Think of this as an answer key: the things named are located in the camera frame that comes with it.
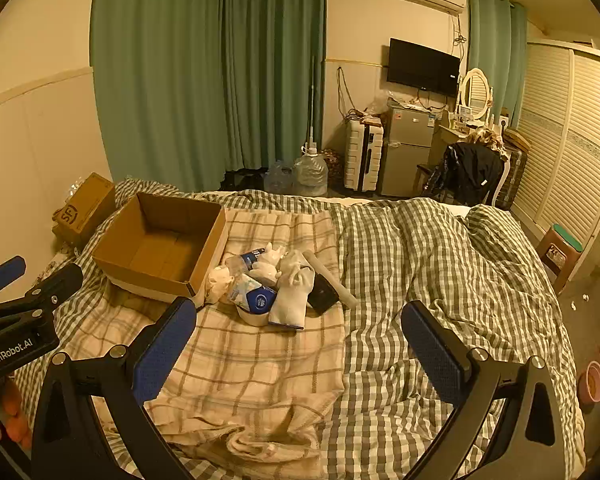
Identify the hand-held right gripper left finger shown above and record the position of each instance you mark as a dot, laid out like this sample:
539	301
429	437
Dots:
164	347

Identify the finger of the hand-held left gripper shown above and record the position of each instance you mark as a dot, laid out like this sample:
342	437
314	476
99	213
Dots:
55	285
2	274

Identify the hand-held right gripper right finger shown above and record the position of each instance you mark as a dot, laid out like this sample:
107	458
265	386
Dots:
432	350

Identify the white bowl with blue label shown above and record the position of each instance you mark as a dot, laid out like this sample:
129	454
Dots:
257	305

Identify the clear plastic container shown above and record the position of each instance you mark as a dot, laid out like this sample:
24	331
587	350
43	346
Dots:
242	261

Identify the white tube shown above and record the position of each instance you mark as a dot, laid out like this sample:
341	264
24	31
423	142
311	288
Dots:
332	282

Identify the black container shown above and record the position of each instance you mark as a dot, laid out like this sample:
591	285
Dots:
322	296

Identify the white plush toy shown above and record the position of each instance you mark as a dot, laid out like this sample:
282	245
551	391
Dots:
269	264

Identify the white sock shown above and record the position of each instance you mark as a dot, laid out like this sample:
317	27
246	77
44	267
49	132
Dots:
292	295

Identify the person's left hand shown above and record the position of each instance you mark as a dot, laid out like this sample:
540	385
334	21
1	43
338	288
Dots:
12	422

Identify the floral bed sheet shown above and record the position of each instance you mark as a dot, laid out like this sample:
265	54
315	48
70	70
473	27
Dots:
50	270

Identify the closed printed cardboard box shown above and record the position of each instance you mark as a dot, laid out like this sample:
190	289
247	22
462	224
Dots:
87	205

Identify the green checked duvet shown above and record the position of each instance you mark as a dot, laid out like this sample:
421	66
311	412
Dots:
430	260

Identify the beige plaid blanket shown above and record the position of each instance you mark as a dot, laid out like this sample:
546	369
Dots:
260	370

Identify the green-topped stool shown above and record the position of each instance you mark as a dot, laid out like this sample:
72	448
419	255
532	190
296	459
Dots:
560	250

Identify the pink bowl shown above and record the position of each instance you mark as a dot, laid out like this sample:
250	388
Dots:
592	382

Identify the black jacket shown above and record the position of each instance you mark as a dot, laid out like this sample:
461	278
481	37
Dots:
472	170

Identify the small silver fridge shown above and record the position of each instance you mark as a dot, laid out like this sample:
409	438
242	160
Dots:
407	155

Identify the brown checked bag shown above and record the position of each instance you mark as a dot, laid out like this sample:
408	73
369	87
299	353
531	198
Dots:
515	170

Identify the white ribbed suitcase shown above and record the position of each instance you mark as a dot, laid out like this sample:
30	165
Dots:
362	157

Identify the crushed clear water jug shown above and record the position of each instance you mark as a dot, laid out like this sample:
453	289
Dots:
279	177

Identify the white dressing table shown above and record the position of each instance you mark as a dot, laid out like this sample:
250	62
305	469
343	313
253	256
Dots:
447	137

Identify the large clear water jug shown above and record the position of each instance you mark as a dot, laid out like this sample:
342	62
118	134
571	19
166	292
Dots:
310	172

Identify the white louvered wardrobe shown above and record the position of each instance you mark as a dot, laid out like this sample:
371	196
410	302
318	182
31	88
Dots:
565	150

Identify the white oval mirror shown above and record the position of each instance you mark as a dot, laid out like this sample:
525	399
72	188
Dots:
475	92

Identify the wide green curtain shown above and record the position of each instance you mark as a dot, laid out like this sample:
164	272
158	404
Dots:
205	70

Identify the narrow green curtain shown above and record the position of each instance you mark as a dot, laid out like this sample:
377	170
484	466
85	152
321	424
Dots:
497	55

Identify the black wall television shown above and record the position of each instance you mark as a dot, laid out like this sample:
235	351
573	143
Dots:
422	67

